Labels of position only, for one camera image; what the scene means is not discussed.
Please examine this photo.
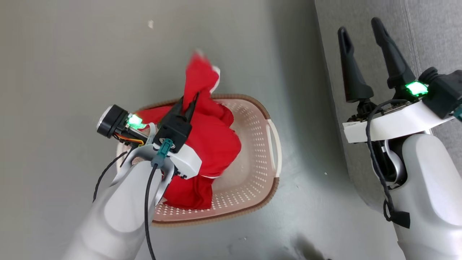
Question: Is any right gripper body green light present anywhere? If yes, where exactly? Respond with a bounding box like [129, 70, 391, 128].
[342, 81, 457, 144]

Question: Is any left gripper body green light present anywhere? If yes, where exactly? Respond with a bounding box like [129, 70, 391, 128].
[97, 105, 202, 179]

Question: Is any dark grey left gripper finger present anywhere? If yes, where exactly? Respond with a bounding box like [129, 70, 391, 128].
[183, 92, 200, 123]
[161, 96, 185, 126]

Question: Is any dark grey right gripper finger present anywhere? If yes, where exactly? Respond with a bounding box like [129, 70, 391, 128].
[337, 26, 374, 103]
[371, 17, 416, 90]

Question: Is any red garment with white trim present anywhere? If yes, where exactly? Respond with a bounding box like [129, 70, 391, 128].
[135, 51, 242, 211]

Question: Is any beige perforated plastic laundry basket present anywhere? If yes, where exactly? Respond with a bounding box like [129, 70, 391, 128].
[115, 94, 283, 227]

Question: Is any grey fabric sofa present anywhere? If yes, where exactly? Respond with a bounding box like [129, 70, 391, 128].
[314, 0, 462, 213]

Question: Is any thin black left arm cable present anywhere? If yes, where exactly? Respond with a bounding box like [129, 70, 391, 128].
[93, 151, 128, 203]

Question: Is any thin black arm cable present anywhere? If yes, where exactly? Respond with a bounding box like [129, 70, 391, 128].
[365, 99, 411, 229]
[93, 151, 128, 203]

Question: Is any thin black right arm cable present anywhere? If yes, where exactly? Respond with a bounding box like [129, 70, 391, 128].
[365, 99, 411, 229]

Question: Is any black cable with teal plug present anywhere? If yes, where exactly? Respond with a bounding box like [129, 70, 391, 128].
[144, 139, 174, 260]

